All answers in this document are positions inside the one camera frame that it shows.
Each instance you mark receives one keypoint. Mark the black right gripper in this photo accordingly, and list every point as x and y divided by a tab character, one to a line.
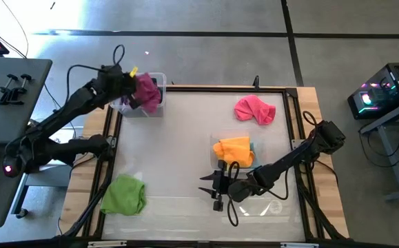
221	186

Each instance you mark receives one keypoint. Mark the computer tower with coloured lights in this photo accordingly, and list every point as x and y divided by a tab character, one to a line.
381	93

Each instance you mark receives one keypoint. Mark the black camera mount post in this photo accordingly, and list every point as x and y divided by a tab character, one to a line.
256	82

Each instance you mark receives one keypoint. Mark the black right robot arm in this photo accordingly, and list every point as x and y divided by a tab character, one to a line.
288	158

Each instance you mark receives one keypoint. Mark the orange towel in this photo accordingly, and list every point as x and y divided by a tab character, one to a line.
235	149

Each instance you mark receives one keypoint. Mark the teal towel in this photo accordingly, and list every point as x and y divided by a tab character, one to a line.
253	147

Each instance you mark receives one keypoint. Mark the white table mat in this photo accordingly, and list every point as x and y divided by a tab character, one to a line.
178	155

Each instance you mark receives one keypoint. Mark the clear plastic bin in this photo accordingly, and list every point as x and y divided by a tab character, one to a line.
163	103
261	155

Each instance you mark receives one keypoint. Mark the black screw clamp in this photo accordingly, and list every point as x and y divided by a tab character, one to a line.
20	87
4	94

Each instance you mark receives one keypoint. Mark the pink towel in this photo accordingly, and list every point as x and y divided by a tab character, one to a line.
254	108

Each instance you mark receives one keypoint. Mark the magenta towel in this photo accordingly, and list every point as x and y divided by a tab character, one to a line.
149	93

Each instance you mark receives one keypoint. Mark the white edge bracket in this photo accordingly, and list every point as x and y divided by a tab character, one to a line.
299	245
107	244

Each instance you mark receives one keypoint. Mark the grey side table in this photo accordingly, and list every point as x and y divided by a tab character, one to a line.
395	151

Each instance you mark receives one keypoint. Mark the light green towel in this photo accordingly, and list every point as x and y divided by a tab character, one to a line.
123	196

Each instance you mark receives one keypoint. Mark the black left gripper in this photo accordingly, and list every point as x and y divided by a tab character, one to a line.
132	87

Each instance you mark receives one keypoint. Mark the black desk caster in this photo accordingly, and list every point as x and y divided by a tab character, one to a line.
21	213

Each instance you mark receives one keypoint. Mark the black metal table frame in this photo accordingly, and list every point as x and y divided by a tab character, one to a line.
220	89

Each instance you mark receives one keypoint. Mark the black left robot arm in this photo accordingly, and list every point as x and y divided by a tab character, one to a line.
64	106

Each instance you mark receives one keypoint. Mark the black computer mouse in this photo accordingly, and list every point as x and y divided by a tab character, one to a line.
9	168

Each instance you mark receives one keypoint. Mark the yellow tag on arm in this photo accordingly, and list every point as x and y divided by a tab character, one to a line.
133	71

